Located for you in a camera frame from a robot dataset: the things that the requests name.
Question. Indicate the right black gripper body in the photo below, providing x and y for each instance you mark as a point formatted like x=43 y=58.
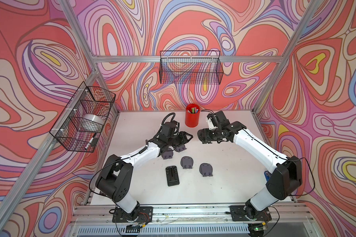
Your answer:
x=216 y=135

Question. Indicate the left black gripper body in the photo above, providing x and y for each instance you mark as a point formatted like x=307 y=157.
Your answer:
x=177 y=140

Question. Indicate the dark grey phone stand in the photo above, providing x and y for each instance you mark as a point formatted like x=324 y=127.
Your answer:
x=203 y=136

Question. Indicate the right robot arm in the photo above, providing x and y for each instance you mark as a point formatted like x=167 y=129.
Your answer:
x=286 y=172

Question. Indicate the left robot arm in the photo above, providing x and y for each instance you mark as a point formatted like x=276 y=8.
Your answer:
x=114 y=179

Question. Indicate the black rectangular phone holder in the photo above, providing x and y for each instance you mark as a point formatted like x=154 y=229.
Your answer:
x=172 y=176

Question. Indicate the red pen cup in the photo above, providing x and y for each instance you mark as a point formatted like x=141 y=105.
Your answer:
x=192 y=120

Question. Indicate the blue stapler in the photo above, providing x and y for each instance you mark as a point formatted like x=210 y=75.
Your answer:
x=267 y=175

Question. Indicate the silver tape roll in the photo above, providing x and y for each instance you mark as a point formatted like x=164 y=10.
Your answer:
x=91 y=123

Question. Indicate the black marker in basket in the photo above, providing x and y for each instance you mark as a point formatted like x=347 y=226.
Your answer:
x=92 y=142

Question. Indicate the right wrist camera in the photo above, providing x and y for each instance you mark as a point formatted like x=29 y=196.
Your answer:
x=212 y=121

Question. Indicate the back wire basket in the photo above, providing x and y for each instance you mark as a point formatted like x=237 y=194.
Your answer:
x=194 y=67

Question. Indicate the wire basket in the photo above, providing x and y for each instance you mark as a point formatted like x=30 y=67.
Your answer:
x=87 y=112
x=194 y=67

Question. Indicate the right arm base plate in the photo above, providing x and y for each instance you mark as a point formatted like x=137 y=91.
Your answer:
x=240 y=213

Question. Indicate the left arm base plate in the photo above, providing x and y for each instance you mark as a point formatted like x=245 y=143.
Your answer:
x=140 y=215

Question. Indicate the left wire basket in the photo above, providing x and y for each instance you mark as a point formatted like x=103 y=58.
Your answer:
x=87 y=112

